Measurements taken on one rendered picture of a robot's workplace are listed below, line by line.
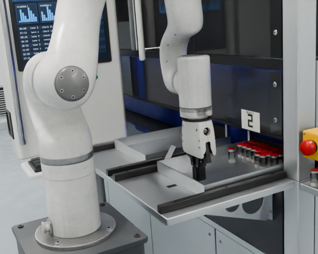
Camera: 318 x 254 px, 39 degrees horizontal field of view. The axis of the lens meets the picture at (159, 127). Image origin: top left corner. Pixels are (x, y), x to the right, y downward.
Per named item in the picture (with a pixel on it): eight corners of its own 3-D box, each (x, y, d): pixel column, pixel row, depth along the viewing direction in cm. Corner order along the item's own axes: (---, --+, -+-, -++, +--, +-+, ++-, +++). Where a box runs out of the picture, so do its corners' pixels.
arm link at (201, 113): (219, 106, 115) (219, 117, 116) (200, 101, 123) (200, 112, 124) (191, 111, 112) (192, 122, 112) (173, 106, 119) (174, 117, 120)
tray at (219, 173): (245, 150, 154) (245, 140, 153) (302, 170, 132) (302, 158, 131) (157, 172, 139) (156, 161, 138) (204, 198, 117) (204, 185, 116)
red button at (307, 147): (308, 151, 117) (308, 136, 116) (320, 155, 114) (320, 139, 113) (298, 154, 116) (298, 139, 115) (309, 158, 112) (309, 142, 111)
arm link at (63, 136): (48, 169, 96) (32, 55, 90) (28, 150, 112) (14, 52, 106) (101, 157, 101) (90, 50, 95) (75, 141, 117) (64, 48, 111)
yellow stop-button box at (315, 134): (321, 151, 122) (322, 125, 120) (343, 157, 116) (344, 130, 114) (301, 156, 119) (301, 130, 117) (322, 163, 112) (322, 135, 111)
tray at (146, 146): (192, 132, 184) (192, 123, 183) (231, 145, 161) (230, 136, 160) (114, 148, 169) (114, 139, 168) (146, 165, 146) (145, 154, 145)
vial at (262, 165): (263, 167, 136) (263, 152, 135) (268, 169, 134) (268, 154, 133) (257, 169, 135) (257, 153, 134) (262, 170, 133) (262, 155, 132)
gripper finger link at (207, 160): (216, 156, 114) (207, 166, 119) (203, 131, 117) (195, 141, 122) (212, 157, 114) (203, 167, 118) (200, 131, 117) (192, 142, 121)
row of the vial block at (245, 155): (241, 155, 148) (241, 142, 147) (279, 169, 133) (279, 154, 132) (235, 156, 148) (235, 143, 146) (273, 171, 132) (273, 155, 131)
